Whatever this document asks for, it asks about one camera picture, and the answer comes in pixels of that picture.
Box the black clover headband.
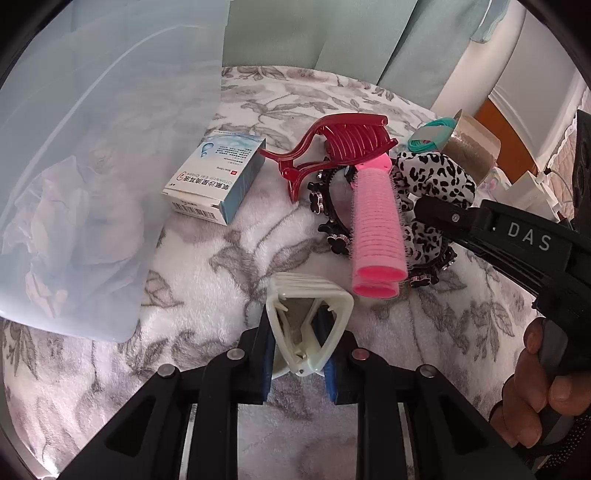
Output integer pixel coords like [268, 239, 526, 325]
[307, 164, 458, 289]

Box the pale green curtain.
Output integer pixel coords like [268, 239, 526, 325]
[222, 0, 513, 108]

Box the teal hair tie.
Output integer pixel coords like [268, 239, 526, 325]
[407, 117, 458, 153]

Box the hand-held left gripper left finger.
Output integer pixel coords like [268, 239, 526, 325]
[60, 307, 278, 480]

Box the red hair claw clip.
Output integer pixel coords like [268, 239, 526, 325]
[259, 113, 399, 202]

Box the white power strip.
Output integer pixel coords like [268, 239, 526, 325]
[510, 170, 573, 220]

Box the person's right hand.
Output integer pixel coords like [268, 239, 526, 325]
[489, 318, 575, 448]

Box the black and white leopard scrunchie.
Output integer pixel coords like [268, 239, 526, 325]
[392, 151, 477, 266]

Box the white and blue medicine box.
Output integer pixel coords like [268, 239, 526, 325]
[163, 130, 267, 226]

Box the brown tape roll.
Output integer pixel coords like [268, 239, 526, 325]
[443, 109, 502, 181]

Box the cream hair claw clip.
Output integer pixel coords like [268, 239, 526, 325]
[266, 272, 355, 378]

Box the clear plastic container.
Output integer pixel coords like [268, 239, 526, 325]
[0, 0, 230, 343]

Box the wooden nightstand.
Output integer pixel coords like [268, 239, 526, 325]
[475, 99, 515, 139]

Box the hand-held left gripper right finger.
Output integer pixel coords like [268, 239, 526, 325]
[315, 308, 536, 480]

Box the pink hair roller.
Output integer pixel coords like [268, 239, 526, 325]
[348, 154, 409, 298]

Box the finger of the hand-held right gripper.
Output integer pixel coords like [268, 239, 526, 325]
[413, 196, 497, 252]

